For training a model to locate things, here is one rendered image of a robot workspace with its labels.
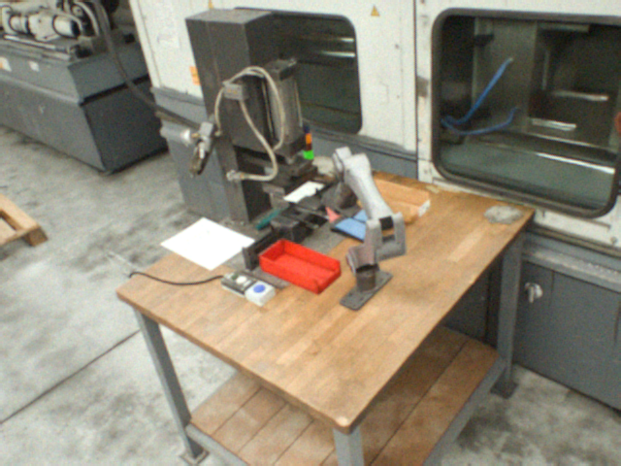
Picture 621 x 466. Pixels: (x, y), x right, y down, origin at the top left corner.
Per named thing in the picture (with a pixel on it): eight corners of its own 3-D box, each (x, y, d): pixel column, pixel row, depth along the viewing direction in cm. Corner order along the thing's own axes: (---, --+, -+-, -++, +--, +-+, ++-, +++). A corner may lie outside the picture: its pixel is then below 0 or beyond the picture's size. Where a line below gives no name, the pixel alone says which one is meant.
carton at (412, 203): (411, 226, 203) (410, 207, 199) (354, 209, 218) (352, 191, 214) (430, 210, 211) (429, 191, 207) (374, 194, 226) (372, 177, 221)
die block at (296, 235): (294, 248, 200) (291, 229, 196) (274, 240, 206) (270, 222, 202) (329, 220, 212) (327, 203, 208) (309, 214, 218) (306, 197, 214)
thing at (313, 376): (372, 611, 184) (346, 426, 134) (178, 455, 242) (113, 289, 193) (517, 384, 250) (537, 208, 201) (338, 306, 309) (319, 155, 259)
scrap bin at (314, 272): (318, 295, 176) (316, 280, 173) (261, 270, 191) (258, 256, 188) (342, 275, 183) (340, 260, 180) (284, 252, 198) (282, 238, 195)
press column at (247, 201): (249, 224, 217) (205, 19, 176) (228, 216, 224) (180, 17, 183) (274, 208, 225) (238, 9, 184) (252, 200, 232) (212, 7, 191)
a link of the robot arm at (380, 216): (335, 153, 153) (375, 240, 135) (366, 147, 154) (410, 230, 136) (334, 184, 163) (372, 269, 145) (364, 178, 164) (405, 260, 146)
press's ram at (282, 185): (288, 206, 189) (275, 122, 173) (235, 188, 205) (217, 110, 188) (321, 183, 200) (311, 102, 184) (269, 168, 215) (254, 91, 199)
